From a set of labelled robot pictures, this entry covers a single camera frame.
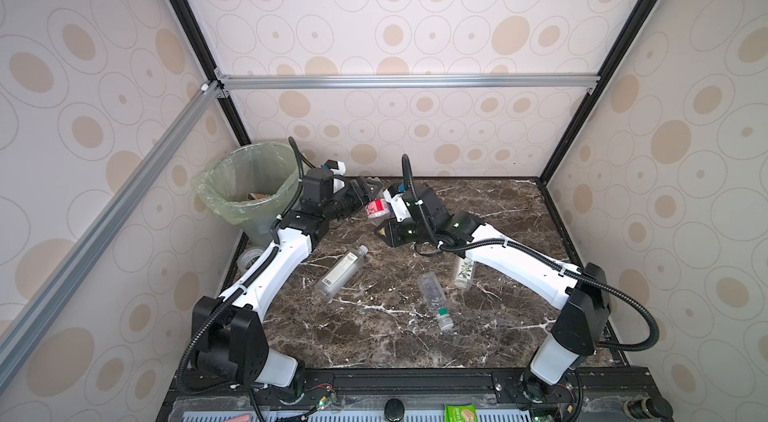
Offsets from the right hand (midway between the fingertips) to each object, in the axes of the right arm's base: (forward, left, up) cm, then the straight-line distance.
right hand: (379, 229), depth 77 cm
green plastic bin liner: (+24, +44, -8) cm, 51 cm away
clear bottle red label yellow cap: (+3, 0, +5) cm, 6 cm away
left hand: (+8, -1, +8) cm, 11 cm away
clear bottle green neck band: (-9, -16, -24) cm, 30 cm away
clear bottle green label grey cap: (-4, -25, -17) cm, 30 cm away
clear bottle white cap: (-3, +12, -18) cm, 22 cm away
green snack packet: (-37, -18, -21) cm, 47 cm away
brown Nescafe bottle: (+20, +41, -8) cm, 46 cm away
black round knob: (-37, -3, -14) cm, 40 cm away
